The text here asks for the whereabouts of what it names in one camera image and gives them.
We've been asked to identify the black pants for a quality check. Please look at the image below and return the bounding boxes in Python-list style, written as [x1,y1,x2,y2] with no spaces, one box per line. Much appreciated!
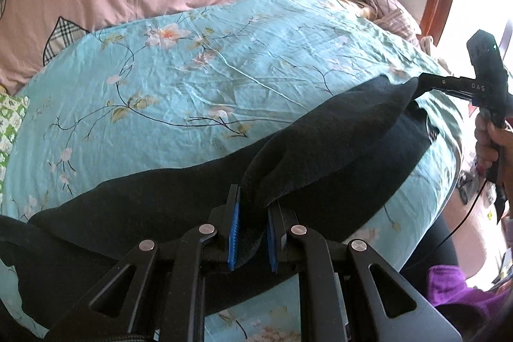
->
[1,76,439,327]

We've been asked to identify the person's right hand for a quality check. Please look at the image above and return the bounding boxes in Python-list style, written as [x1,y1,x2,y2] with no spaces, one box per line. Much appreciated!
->
[475,112,513,171]

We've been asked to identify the purple cloth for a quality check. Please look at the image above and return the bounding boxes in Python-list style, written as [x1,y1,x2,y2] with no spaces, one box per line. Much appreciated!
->
[426,265,511,319]

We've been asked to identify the person's black trouser leg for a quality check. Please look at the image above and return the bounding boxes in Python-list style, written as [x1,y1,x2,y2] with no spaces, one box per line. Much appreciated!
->
[401,215,458,277]

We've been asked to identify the pink striped cloth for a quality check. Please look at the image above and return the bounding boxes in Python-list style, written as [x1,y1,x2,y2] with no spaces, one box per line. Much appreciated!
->
[365,0,431,54]

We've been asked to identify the light blue floral bedsheet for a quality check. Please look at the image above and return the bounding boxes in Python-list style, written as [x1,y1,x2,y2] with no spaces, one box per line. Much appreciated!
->
[0,0,466,342]

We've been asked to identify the green white checkered pillow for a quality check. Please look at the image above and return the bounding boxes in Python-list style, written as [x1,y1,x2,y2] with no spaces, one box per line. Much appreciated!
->
[0,93,29,183]

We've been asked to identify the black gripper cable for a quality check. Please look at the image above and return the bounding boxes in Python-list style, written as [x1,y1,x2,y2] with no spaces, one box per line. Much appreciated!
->
[400,177,492,267]

